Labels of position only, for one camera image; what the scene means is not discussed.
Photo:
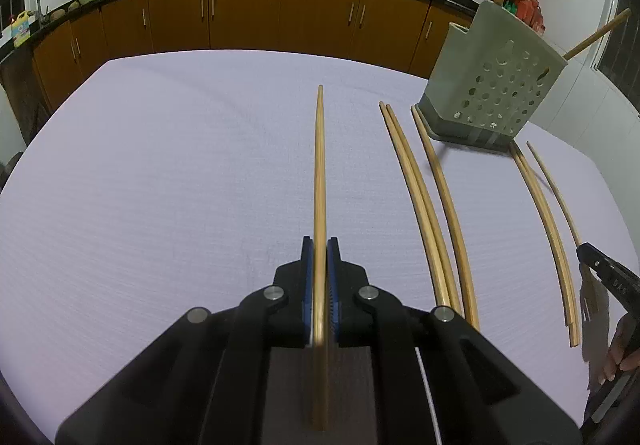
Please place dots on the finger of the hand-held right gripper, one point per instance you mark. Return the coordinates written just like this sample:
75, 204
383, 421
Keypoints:
612, 277

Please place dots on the red packets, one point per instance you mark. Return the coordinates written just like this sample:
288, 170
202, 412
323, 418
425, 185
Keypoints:
525, 5

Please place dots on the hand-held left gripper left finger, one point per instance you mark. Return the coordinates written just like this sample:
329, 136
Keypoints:
308, 285

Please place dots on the metal faucet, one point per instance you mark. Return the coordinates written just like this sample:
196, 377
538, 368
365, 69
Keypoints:
38, 5

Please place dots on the grey perforated utensil holder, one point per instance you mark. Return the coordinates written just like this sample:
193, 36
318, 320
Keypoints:
500, 75

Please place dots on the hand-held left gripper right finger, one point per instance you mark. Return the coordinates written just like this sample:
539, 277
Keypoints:
333, 285

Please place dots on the dark window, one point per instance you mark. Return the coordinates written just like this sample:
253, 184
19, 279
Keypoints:
620, 40

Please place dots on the wooden base cabinets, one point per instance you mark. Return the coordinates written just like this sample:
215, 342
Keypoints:
240, 15

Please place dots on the person's right hand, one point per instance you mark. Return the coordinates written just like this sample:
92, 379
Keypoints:
625, 345

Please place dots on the yellow detergent bottle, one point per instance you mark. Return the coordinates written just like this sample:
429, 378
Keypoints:
21, 30

